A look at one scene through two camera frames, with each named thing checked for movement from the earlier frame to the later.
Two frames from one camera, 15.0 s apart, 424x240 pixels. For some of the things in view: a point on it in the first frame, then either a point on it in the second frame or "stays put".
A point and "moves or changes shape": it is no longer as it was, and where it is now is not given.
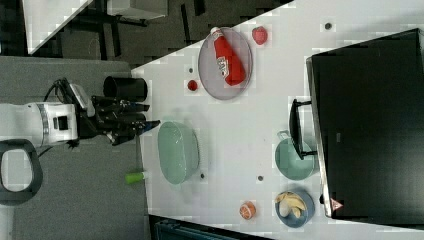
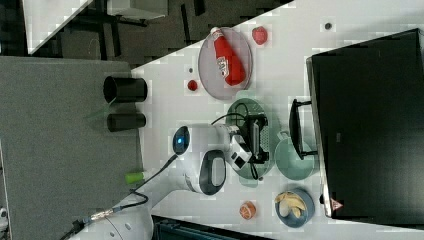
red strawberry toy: [260, 35] stays put
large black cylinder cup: [126, 88] stays put
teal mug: [288, 160] stays put
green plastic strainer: [178, 151] moves or changes shape
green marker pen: [134, 177] stays put
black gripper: [109, 116] → [250, 136]
